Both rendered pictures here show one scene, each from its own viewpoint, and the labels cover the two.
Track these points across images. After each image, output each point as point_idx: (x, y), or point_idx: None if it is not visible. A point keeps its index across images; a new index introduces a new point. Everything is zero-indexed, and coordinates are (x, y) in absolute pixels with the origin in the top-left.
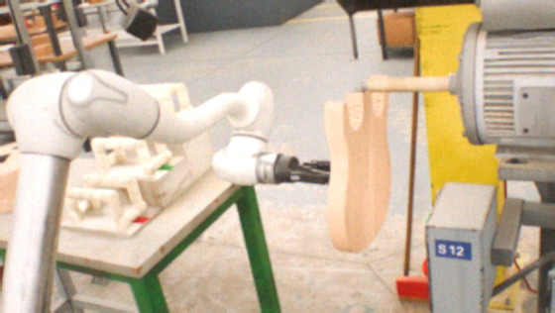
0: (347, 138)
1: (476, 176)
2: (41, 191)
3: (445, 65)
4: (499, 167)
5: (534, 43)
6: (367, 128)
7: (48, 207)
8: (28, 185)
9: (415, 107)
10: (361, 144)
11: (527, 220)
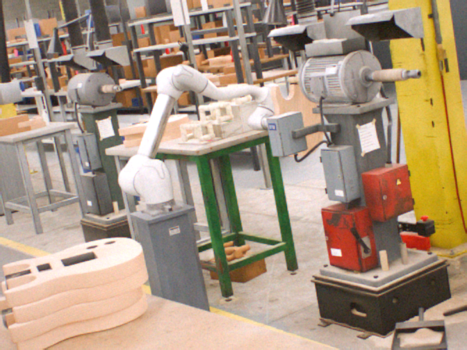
0: (279, 101)
1: (427, 160)
2: (161, 107)
3: (406, 87)
4: (312, 108)
5: (320, 60)
6: (297, 101)
7: (162, 112)
8: (158, 104)
9: (398, 114)
10: (291, 106)
11: (319, 128)
